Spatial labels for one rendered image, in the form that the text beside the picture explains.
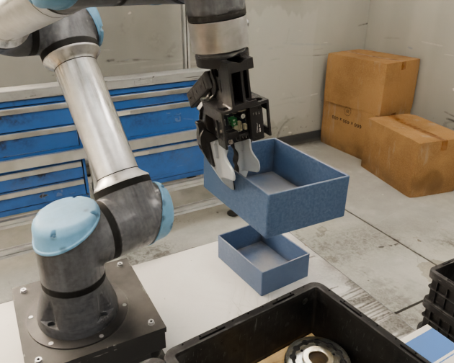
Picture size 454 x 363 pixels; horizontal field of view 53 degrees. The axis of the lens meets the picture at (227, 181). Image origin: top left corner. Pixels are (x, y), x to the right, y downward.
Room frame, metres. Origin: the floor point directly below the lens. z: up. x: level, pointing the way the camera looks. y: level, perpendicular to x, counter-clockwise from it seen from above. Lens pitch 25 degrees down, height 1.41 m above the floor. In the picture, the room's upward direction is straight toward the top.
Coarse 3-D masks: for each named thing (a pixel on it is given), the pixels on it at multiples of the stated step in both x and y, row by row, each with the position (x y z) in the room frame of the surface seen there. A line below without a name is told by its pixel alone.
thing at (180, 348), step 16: (304, 288) 0.61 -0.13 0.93; (320, 288) 0.61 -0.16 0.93; (272, 304) 0.57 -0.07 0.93; (336, 304) 0.58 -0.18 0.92; (240, 320) 0.54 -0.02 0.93; (368, 320) 0.54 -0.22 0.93; (208, 336) 0.50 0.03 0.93; (384, 336) 0.50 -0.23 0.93; (176, 352) 0.47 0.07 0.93; (416, 352) 0.47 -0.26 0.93
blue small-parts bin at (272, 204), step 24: (264, 144) 0.79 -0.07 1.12; (264, 168) 0.79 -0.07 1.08; (288, 168) 0.75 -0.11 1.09; (312, 168) 0.70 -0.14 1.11; (216, 192) 0.68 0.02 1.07; (240, 192) 0.62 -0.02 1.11; (264, 192) 0.56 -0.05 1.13; (288, 192) 0.57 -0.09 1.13; (312, 192) 0.59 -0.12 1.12; (336, 192) 0.61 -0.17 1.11; (240, 216) 0.62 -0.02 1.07; (264, 216) 0.56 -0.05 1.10; (288, 216) 0.57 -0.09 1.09; (312, 216) 0.59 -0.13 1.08; (336, 216) 0.62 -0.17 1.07
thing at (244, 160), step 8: (232, 144) 0.64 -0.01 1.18; (240, 144) 0.63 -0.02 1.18; (248, 144) 0.62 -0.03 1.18; (240, 152) 0.64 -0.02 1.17; (248, 152) 0.62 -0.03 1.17; (240, 160) 0.64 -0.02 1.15; (248, 160) 0.62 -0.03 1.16; (256, 160) 0.60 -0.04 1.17; (240, 168) 0.64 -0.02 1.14; (248, 168) 0.63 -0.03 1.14; (256, 168) 0.61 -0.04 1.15
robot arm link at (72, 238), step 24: (48, 216) 0.68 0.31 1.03; (72, 216) 0.68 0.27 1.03; (96, 216) 0.69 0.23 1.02; (48, 240) 0.64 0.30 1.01; (72, 240) 0.64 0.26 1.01; (96, 240) 0.67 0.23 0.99; (120, 240) 0.70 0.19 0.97; (48, 264) 0.64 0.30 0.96; (72, 264) 0.64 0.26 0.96; (96, 264) 0.67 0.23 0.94; (48, 288) 0.65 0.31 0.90; (72, 288) 0.64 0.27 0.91
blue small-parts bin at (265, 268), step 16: (224, 240) 1.02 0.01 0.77; (240, 240) 1.08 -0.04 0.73; (256, 240) 1.11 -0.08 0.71; (272, 240) 1.08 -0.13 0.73; (288, 240) 1.02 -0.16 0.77; (224, 256) 1.01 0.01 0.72; (240, 256) 0.95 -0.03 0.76; (256, 256) 1.04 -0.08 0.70; (272, 256) 1.04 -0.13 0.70; (288, 256) 1.02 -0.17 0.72; (304, 256) 0.95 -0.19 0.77; (240, 272) 0.95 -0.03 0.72; (256, 272) 0.89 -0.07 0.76; (272, 272) 0.89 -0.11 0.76; (288, 272) 0.92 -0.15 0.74; (304, 272) 0.95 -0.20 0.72; (256, 288) 0.89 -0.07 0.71; (272, 288) 0.89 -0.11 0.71
